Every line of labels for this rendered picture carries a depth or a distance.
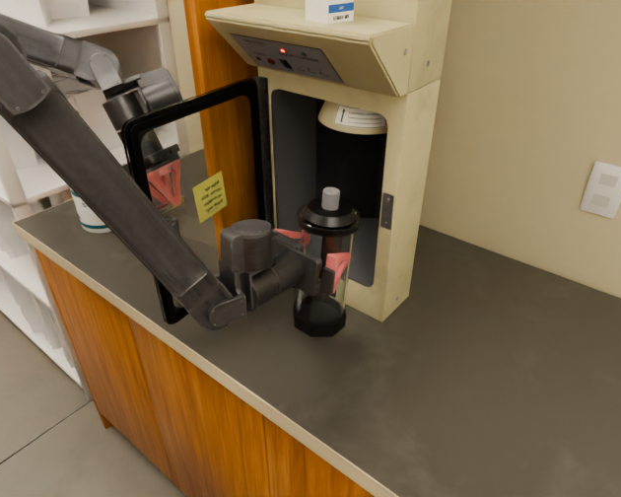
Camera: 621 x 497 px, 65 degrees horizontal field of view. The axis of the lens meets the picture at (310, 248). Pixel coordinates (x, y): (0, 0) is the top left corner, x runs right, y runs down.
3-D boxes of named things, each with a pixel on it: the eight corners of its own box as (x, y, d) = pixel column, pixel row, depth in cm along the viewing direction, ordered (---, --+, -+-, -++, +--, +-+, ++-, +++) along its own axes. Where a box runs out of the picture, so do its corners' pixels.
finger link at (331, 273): (329, 228, 83) (293, 247, 76) (364, 244, 79) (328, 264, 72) (325, 261, 86) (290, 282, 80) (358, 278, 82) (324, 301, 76)
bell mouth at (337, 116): (352, 98, 103) (354, 71, 100) (427, 115, 94) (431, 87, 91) (299, 120, 92) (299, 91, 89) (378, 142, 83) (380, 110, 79)
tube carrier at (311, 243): (314, 291, 98) (323, 194, 87) (358, 315, 92) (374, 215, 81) (278, 316, 90) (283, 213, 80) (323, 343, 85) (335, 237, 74)
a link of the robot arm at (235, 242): (185, 303, 71) (210, 330, 65) (174, 231, 66) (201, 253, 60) (256, 279, 77) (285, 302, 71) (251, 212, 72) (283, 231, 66)
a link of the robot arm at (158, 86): (91, 69, 85) (84, 57, 77) (152, 46, 88) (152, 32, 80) (124, 133, 88) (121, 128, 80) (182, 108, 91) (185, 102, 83)
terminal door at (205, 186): (267, 252, 112) (256, 76, 90) (168, 328, 92) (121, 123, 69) (264, 251, 113) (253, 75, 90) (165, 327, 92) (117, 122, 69)
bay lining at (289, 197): (340, 203, 127) (345, 62, 107) (430, 237, 113) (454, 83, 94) (277, 243, 111) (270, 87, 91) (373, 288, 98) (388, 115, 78)
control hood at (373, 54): (256, 62, 91) (252, 2, 85) (409, 95, 74) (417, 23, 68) (209, 74, 83) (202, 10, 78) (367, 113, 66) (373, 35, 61)
